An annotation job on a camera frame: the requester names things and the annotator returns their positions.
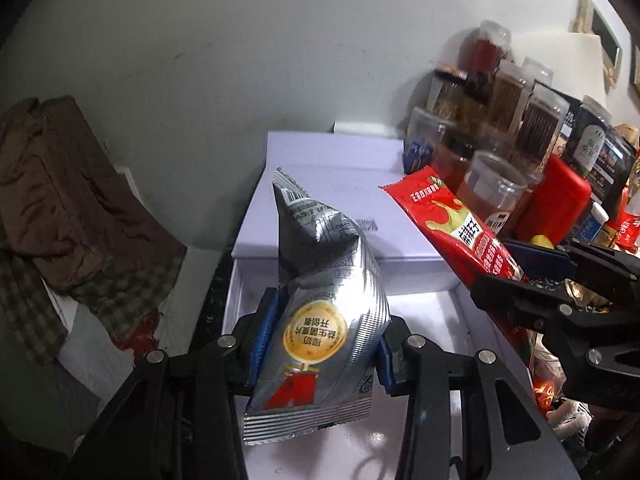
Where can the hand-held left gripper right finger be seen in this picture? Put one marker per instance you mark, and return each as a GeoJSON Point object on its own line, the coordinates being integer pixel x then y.
{"type": "Point", "coordinates": [388, 366]}

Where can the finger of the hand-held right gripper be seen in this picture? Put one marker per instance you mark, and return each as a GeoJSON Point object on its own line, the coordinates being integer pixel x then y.
{"type": "Point", "coordinates": [520, 297]}
{"type": "Point", "coordinates": [537, 259]}

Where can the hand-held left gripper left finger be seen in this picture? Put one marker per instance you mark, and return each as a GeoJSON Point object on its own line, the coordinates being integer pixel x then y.
{"type": "Point", "coordinates": [265, 332]}

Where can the red gold-print snack packet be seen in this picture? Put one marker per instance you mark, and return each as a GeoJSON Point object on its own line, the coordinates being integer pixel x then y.
{"type": "Point", "coordinates": [544, 387]}

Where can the white cardboard box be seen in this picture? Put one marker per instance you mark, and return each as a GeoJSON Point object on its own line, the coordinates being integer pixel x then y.
{"type": "Point", "coordinates": [430, 310]}

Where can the silver snack packet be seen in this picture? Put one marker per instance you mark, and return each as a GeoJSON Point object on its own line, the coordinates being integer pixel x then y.
{"type": "Point", "coordinates": [325, 285]}

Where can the long red snack packet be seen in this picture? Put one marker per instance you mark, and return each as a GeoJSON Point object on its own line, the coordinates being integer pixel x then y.
{"type": "Point", "coordinates": [450, 220]}

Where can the yellow lemon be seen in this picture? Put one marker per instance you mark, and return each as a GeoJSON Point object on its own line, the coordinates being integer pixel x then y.
{"type": "Point", "coordinates": [541, 241]}

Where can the red plastic container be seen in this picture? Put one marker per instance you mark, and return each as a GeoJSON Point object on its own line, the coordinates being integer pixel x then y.
{"type": "Point", "coordinates": [555, 200]}

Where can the blue tablet tube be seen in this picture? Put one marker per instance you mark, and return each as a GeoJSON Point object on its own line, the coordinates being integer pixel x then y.
{"type": "Point", "coordinates": [592, 220]}

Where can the black stand-up pouch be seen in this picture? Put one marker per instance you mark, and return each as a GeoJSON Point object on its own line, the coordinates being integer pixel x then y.
{"type": "Point", "coordinates": [612, 165]}

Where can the jar of red-brown powder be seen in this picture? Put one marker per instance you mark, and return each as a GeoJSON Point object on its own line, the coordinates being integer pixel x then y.
{"type": "Point", "coordinates": [457, 157]}

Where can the dark jar black label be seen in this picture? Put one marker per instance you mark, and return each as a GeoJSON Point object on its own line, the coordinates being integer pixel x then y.
{"type": "Point", "coordinates": [592, 135]}

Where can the white box lid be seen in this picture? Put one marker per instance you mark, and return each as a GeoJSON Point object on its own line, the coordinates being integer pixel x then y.
{"type": "Point", "coordinates": [340, 200]}

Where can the green plaid cloth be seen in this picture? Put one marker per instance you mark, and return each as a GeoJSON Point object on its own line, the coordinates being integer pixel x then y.
{"type": "Point", "coordinates": [115, 290]}

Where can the clear jar blue label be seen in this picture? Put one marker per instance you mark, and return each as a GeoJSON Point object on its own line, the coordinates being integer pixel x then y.
{"type": "Point", "coordinates": [422, 140]}

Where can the black label jar brown contents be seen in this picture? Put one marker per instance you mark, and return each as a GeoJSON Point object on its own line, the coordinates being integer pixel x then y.
{"type": "Point", "coordinates": [512, 95]}

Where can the clear jar of nuts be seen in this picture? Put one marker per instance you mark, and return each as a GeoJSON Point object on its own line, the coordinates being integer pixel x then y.
{"type": "Point", "coordinates": [445, 95]}

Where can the white lamp shade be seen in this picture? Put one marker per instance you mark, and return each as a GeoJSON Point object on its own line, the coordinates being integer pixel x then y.
{"type": "Point", "coordinates": [560, 65]}

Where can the clear jar of red berries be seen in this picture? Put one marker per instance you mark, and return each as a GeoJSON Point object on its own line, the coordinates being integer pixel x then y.
{"type": "Point", "coordinates": [487, 52]}

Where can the brown cloth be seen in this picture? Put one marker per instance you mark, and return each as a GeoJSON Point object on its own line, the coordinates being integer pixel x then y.
{"type": "Point", "coordinates": [65, 185]}

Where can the gold picture frame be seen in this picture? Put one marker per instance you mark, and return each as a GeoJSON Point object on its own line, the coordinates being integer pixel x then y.
{"type": "Point", "coordinates": [602, 35]}

